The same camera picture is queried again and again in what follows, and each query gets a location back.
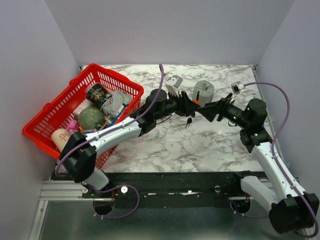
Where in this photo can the black coffee can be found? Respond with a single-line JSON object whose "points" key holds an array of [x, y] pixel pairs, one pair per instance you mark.
{"points": [[98, 95]]}

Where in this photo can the red plastic shopping basket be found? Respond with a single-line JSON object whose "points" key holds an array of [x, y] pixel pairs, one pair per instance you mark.
{"points": [[59, 113]]}

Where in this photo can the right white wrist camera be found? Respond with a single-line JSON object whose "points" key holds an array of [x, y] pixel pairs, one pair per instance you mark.
{"points": [[236, 88]]}

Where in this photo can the blue snack packet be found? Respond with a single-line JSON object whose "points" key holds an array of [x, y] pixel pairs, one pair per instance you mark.
{"points": [[117, 117]]}

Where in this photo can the grey crumpled bag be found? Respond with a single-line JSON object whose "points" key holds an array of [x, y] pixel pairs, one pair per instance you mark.
{"points": [[118, 99]]}

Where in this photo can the orange black padlock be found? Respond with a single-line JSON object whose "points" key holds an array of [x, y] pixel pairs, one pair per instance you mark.
{"points": [[196, 98]]}

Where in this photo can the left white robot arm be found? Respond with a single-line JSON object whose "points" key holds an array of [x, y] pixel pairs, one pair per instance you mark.
{"points": [[79, 154]]}

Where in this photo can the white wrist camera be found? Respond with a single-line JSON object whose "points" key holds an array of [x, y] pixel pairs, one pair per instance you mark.
{"points": [[236, 88], [172, 84]]}

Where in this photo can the black keys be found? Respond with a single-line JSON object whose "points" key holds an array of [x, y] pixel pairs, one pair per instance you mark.
{"points": [[190, 120]]}

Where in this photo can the green melon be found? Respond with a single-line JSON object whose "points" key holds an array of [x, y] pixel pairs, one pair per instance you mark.
{"points": [[90, 118]]}

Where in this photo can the beige cup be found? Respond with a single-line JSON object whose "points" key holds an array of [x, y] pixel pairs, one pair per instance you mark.
{"points": [[60, 138]]}

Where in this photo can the pink small box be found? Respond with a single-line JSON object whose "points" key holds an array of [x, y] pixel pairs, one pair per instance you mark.
{"points": [[72, 126]]}

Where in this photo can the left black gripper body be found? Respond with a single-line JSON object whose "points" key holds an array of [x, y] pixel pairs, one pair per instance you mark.
{"points": [[176, 105]]}

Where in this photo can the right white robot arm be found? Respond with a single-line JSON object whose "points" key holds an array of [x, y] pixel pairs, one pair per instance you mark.
{"points": [[289, 207]]}

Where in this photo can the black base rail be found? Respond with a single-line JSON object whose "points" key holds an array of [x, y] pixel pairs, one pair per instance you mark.
{"points": [[164, 190]]}

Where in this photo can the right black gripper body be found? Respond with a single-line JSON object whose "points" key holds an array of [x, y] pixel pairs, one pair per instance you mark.
{"points": [[225, 107]]}

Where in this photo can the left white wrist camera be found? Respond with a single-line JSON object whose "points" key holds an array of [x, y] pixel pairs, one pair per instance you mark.
{"points": [[172, 84]]}

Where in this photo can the grey cylinder holder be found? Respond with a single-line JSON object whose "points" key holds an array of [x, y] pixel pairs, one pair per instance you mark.
{"points": [[206, 91]]}

